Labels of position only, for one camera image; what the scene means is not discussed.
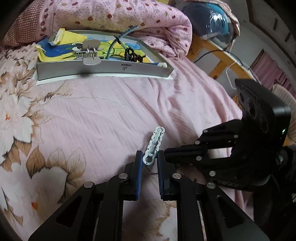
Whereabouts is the small blue white box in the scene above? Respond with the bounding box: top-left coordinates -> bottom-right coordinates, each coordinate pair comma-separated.
48,28 -> 65,46

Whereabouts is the blue bag in plastic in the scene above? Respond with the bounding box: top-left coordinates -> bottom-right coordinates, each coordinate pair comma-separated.
175,1 -> 234,49

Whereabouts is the white cable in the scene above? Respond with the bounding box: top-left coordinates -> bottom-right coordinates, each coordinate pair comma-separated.
225,60 -> 262,90

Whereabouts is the black camera box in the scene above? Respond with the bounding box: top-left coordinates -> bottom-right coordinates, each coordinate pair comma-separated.
235,78 -> 291,148

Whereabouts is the colourful frog drawing paper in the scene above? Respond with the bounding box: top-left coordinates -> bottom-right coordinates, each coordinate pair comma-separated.
36,28 -> 151,63

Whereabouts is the pink dotted rolled quilt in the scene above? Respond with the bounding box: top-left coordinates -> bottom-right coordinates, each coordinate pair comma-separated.
2,0 -> 193,60

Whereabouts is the grey shallow tray box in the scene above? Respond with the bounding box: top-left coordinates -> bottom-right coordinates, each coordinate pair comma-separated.
34,30 -> 173,84

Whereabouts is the pink curtain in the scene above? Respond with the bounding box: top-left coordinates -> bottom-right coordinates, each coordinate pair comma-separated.
250,49 -> 295,97

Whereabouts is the silver hair claw clip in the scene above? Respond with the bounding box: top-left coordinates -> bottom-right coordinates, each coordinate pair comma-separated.
72,39 -> 101,66

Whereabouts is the teal hair band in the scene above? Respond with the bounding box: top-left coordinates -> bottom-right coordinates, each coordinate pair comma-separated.
105,26 -> 139,59

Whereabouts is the black bead bracelet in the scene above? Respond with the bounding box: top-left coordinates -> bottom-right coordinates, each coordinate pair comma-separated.
124,47 -> 147,63

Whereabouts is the pink floral bed sheet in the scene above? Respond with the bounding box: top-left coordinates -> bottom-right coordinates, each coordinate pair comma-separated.
1,44 -> 242,240

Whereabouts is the white clip with rings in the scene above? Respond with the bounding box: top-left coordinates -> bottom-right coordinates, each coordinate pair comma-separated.
142,126 -> 165,166

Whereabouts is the wooden bed frame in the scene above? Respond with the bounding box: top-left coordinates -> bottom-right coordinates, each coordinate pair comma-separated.
186,33 -> 260,82

